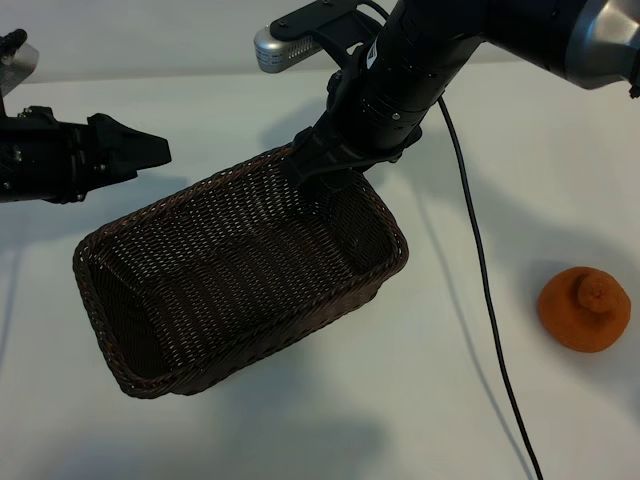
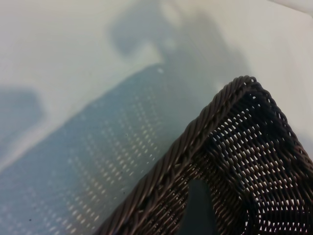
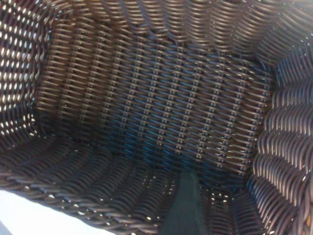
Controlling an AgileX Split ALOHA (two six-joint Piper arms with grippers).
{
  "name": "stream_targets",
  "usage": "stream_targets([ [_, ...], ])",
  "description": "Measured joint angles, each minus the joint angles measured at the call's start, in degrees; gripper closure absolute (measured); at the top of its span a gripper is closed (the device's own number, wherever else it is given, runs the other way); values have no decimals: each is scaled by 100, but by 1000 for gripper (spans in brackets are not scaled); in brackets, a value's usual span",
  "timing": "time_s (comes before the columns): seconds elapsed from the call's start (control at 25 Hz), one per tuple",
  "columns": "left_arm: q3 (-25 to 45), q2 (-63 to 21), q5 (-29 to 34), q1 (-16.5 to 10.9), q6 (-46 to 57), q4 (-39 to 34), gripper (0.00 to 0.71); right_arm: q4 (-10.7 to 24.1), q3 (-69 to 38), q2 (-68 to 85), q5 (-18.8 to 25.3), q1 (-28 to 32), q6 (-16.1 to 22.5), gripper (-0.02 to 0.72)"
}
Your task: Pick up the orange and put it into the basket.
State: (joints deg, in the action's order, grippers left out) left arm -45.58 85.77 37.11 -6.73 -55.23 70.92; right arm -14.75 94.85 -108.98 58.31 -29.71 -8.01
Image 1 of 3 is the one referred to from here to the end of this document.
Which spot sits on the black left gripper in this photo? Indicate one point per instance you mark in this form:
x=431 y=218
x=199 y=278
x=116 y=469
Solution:
x=45 y=160

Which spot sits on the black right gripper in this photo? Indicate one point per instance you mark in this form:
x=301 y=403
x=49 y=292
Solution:
x=385 y=135

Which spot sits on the dark brown wicker basket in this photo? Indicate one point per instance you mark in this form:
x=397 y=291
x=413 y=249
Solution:
x=225 y=280

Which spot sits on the orange fruit with knob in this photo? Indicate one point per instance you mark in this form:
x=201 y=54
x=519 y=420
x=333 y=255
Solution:
x=582 y=320

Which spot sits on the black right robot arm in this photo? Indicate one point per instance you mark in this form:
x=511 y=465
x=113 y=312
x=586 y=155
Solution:
x=500 y=25

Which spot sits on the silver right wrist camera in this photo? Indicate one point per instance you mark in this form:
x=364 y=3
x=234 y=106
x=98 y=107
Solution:
x=275 y=50

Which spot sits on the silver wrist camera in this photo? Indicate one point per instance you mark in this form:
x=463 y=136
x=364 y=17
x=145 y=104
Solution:
x=20 y=65
x=275 y=50

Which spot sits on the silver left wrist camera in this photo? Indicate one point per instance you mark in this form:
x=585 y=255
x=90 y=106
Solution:
x=20 y=65

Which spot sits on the black right camera mount bracket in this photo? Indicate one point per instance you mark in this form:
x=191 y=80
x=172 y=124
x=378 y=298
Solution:
x=330 y=20

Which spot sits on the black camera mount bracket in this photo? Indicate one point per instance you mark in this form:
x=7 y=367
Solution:
x=12 y=37
x=330 y=20

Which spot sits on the black left camera mount bracket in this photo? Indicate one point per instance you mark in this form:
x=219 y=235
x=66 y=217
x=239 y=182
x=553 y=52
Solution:
x=12 y=37

